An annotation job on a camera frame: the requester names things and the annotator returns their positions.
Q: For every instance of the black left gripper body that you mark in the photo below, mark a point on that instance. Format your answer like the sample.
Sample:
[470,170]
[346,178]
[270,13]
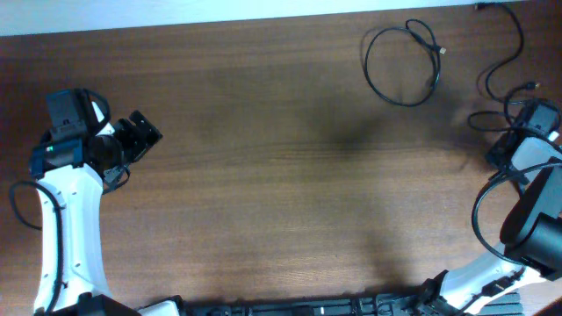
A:
[132,147]

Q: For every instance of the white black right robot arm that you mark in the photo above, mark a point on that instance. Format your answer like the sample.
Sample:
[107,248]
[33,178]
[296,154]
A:
[529,251]

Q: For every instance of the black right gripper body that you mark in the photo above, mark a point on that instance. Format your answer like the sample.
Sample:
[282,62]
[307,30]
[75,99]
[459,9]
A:
[497,159]

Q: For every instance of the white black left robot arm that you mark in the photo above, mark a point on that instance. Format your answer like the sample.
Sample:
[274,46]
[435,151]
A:
[83,157]

